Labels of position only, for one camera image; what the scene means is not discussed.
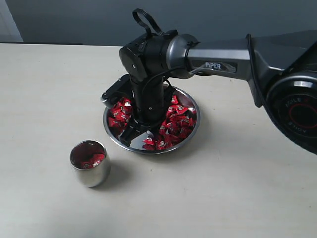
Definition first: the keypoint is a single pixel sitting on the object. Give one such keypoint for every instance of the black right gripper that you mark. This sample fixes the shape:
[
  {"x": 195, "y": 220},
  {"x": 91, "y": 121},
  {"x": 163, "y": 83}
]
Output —
[{"x": 148, "y": 108}]

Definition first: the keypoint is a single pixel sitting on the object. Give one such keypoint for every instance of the red candy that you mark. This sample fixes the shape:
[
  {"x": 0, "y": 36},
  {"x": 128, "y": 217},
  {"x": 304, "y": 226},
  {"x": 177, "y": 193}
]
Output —
[
  {"x": 166, "y": 141},
  {"x": 187, "y": 122},
  {"x": 174, "y": 100},
  {"x": 94, "y": 160},
  {"x": 149, "y": 144}
]

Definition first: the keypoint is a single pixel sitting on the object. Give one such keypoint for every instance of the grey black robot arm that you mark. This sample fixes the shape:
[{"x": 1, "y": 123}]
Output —
[{"x": 281, "y": 72}]

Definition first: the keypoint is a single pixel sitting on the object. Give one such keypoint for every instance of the round steel plate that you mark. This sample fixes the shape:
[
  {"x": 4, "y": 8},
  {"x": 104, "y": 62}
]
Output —
[{"x": 137, "y": 143}]

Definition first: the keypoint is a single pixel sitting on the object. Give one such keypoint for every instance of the steel cup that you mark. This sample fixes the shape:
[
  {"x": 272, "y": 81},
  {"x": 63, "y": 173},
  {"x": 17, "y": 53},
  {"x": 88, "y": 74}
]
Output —
[{"x": 89, "y": 177}]

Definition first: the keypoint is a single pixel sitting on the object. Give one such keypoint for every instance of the red wrapped candy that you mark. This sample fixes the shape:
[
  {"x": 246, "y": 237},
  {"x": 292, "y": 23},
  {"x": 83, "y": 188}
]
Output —
[
  {"x": 187, "y": 122},
  {"x": 166, "y": 141},
  {"x": 174, "y": 100},
  {"x": 149, "y": 144}
]

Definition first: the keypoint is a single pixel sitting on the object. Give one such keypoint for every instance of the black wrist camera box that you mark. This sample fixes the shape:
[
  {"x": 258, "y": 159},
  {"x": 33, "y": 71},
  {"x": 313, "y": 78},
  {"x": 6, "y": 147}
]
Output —
[{"x": 120, "y": 89}]

